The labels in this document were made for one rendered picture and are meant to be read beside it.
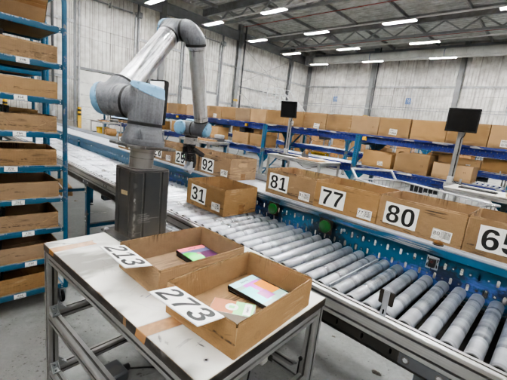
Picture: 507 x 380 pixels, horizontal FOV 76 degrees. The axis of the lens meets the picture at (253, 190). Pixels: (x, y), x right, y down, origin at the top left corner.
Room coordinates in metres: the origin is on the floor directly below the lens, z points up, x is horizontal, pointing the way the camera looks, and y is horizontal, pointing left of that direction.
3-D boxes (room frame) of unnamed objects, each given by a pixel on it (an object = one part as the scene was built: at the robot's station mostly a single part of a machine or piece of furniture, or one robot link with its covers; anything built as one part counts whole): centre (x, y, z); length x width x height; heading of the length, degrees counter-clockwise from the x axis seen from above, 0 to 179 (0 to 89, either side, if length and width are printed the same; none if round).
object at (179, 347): (1.15, 0.27, 0.74); 1.00 x 0.58 x 0.03; 51
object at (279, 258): (1.55, -0.28, 0.72); 0.52 x 0.05 x 0.05; 137
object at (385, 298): (0.99, -0.48, 0.78); 0.05 x 0.01 x 0.11; 47
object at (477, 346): (1.01, -0.85, 0.72); 0.52 x 0.05 x 0.05; 137
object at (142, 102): (1.48, 0.53, 1.37); 0.17 x 0.15 x 0.18; 73
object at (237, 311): (0.87, 0.02, 0.77); 0.13 x 0.07 x 0.04; 82
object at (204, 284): (0.93, 0.00, 0.80); 0.38 x 0.28 x 0.10; 142
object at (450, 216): (1.60, -0.89, 0.96); 0.39 x 0.29 x 0.17; 47
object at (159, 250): (1.16, 0.24, 0.80); 0.38 x 0.28 x 0.10; 138
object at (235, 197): (2.14, 0.21, 0.83); 0.39 x 0.29 x 0.17; 47
